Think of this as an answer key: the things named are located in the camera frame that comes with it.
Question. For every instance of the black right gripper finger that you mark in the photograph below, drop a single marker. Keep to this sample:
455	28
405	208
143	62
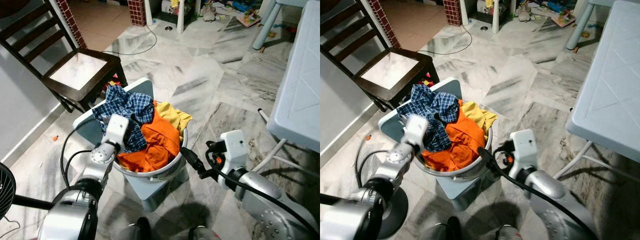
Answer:
192	162
490	159

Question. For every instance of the blue plaid shirt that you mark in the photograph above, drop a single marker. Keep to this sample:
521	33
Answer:
430	102
125	102

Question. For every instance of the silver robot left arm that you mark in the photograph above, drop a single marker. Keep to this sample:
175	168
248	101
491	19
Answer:
75	210
350	220

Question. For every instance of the orange garment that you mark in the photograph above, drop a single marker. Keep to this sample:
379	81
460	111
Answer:
160	145
462	145

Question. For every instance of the yellow garment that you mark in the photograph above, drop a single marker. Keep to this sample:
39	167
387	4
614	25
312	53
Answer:
479	116
175	117

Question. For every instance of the grey laundry basket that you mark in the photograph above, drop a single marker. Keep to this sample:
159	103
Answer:
455	187
150	187

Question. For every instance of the robot right leg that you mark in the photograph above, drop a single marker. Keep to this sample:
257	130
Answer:
204	234
510	234

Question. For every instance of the red brick pillar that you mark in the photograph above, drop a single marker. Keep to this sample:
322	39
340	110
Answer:
136	11
385	22
452	11
70	22

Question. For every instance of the white plastic folding table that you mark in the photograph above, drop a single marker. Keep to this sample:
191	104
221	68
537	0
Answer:
300	75
610	85

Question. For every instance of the grey plush toy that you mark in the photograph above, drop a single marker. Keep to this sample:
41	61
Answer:
209	11
525	11

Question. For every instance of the small pale plastic table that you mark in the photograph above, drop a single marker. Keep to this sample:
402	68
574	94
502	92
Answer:
267	27
581	27

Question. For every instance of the colourful picture book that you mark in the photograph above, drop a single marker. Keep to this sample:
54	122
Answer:
563	18
248	18

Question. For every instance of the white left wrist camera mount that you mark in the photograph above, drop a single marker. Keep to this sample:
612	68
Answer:
416	131
116	131

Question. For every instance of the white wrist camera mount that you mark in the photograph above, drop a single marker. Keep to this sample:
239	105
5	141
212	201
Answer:
116	131
416	131
524	146
234	147

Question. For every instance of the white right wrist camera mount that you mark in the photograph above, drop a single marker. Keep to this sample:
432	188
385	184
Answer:
524	146
234	147

